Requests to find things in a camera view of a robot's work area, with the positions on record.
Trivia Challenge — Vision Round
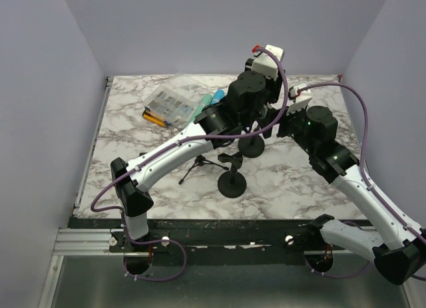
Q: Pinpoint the black round-base stand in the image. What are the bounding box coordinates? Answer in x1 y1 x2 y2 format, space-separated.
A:
238 134 265 158
218 152 247 198

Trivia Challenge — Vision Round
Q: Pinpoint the cyan blue microphone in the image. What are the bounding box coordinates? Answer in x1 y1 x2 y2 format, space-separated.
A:
210 89 226 104

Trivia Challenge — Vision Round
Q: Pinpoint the mint green microphone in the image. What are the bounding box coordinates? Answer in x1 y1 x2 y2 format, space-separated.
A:
188 94 213 123

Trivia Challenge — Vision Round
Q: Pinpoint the black tripod shock-mount stand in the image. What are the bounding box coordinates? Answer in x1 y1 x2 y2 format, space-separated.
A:
178 155 229 185

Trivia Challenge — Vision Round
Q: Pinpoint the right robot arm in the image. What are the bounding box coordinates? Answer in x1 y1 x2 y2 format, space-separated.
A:
278 106 425 285

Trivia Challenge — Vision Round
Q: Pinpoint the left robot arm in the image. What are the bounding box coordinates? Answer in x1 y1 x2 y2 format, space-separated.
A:
110 53 288 251

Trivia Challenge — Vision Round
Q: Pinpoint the clear plastic screw box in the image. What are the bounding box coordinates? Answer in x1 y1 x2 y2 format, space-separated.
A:
144 86 196 126

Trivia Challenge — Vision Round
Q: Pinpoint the yellow utility knife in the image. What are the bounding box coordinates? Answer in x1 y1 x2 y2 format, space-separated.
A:
142 112 168 128
142 110 171 127

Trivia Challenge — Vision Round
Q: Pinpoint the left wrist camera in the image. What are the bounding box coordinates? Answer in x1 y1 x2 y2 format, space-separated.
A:
251 45 285 80

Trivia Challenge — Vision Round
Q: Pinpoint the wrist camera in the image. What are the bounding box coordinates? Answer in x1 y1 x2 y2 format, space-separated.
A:
251 45 285 80
286 82 312 116

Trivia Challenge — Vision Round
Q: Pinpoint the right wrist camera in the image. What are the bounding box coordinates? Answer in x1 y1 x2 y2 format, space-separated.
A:
286 82 312 116

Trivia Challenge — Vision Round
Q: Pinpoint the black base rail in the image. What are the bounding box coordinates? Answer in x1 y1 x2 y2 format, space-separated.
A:
109 220 327 266

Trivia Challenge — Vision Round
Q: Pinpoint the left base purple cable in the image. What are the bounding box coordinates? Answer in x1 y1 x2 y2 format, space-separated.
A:
116 237 188 282

